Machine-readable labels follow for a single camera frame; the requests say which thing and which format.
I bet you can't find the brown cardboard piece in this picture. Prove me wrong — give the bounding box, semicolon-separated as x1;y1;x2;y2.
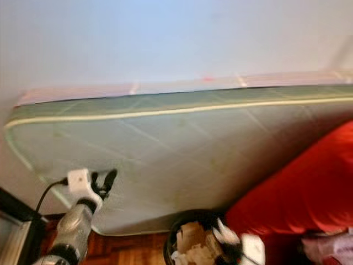
175;221;221;265

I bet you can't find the green quilted mattress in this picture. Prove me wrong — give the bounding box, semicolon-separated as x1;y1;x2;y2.
3;84;353;237

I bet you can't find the black round trash bin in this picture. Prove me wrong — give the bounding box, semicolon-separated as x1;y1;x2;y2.
164;210;246;265

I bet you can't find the red sofa cushion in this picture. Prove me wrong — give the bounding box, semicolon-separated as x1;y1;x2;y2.
223;119;353;243

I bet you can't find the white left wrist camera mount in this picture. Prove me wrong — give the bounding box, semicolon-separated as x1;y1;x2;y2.
67;168;103;208

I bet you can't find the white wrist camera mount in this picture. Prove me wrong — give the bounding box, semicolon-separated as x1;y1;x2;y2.
67;168;103;208
240;234;265;265

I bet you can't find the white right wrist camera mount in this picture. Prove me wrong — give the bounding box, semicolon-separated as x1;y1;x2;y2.
240;234;265;265

